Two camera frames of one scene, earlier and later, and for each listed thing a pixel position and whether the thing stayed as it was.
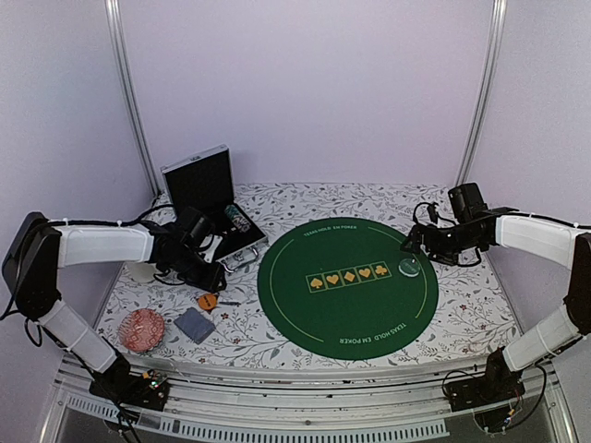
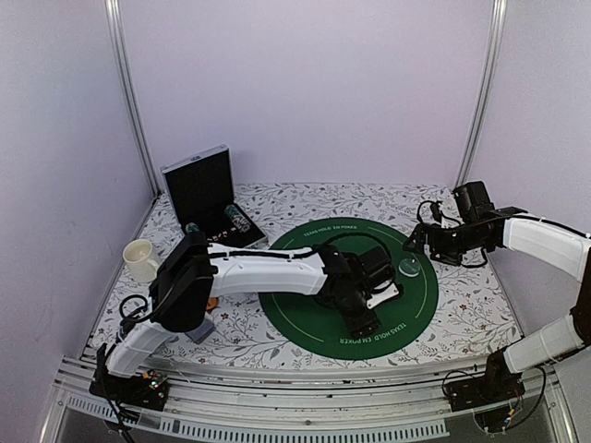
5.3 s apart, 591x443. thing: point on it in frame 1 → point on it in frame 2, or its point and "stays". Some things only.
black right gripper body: [446, 247] stays
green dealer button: [409, 267] stays
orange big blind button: [207, 302] stays
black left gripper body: [196, 276] → [348, 309]
